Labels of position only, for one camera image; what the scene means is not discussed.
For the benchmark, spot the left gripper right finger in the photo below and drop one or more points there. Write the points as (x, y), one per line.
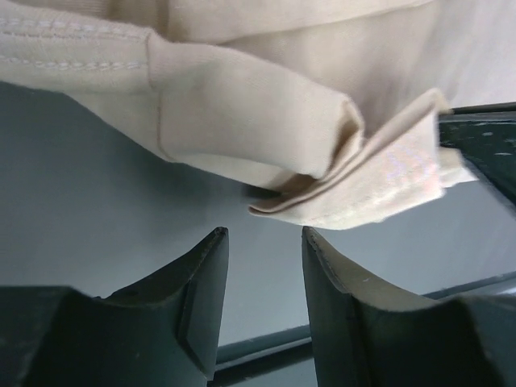
(366, 331)

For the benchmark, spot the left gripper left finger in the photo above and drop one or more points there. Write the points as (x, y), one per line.
(162, 330)

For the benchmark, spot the beige t shirt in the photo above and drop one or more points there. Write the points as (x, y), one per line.
(333, 104)

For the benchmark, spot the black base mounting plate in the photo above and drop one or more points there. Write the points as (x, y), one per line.
(485, 137)

